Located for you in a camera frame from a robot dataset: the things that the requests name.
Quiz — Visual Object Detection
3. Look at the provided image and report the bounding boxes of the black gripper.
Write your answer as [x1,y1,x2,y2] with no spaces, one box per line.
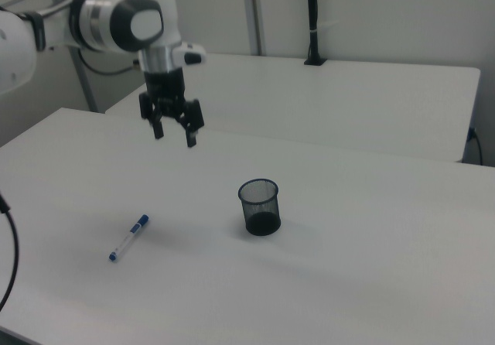
[138,67,206,149]

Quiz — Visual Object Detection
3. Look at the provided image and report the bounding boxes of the blue and white marker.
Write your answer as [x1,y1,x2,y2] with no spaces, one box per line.
[108,213,151,264]

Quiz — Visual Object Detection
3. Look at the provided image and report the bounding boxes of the black mesh pen cup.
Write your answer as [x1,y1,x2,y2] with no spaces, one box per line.
[237,178,282,237]

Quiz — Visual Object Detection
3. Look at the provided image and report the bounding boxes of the white adjacent table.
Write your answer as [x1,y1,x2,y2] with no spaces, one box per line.
[104,53,482,164]

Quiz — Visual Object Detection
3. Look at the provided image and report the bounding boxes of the black cable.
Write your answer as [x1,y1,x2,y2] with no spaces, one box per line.
[467,127,485,166]
[0,191,21,313]
[77,48,141,77]

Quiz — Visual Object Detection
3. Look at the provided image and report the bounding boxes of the grey partition post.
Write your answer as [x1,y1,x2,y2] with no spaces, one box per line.
[241,0,268,56]
[43,0,98,113]

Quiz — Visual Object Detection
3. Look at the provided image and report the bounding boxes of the white cable tie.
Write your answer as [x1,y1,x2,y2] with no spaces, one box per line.
[309,21,338,35]

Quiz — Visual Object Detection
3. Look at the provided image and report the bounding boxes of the black clamp pole mount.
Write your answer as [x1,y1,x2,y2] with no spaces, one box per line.
[303,0,328,67]

